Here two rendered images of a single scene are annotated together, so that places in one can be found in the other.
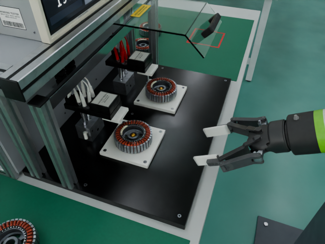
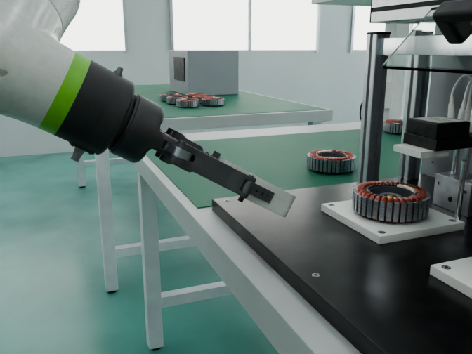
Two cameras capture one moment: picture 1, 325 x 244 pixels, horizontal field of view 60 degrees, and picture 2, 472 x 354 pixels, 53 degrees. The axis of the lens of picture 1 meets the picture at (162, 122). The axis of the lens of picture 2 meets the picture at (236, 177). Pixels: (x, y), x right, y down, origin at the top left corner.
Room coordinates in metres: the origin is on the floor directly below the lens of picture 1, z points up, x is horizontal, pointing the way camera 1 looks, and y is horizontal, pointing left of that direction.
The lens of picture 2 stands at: (0.94, -0.55, 1.03)
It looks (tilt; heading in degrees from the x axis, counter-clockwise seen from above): 15 degrees down; 139
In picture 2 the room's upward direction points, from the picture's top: straight up
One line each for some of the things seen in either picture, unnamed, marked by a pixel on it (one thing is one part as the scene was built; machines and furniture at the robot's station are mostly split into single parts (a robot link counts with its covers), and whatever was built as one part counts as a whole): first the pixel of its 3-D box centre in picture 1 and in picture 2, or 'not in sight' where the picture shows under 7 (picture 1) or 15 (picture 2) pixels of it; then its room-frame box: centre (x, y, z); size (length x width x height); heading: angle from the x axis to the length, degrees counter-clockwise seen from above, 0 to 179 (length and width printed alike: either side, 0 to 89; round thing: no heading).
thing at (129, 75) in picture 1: (124, 82); not in sight; (0.85, 0.14, 0.80); 0.08 x 0.05 x 0.06; 160
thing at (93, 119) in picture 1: (90, 125); (462, 192); (0.62, 0.22, 0.80); 0.08 x 0.05 x 0.06; 160
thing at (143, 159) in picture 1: (133, 142); (388, 215); (0.58, 0.09, 0.78); 0.15 x 0.15 x 0.01; 70
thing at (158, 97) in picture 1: (161, 89); not in sight; (0.80, 0.00, 0.80); 0.11 x 0.11 x 0.04
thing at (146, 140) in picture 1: (133, 136); (390, 200); (0.58, 0.09, 0.80); 0.11 x 0.11 x 0.04
